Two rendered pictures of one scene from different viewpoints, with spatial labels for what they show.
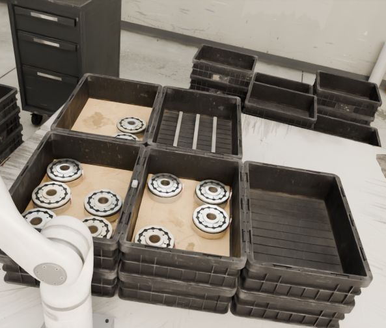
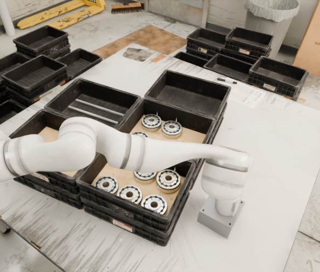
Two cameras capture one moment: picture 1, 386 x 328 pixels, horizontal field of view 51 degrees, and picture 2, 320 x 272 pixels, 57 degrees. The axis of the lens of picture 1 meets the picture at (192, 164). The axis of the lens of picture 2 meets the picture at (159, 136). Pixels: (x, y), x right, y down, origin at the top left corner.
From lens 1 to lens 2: 1.04 m
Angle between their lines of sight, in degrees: 49
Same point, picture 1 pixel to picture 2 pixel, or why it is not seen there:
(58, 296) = not seen: hidden behind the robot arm
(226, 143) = (104, 103)
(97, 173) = (109, 171)
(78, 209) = (141, 187)
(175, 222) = not seen: hidden behind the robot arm
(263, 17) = not seen: outside the picture
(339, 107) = (51, 51)
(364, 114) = (65, 45)
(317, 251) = (197, 100)
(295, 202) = (164, 95)
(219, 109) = (74, 93)
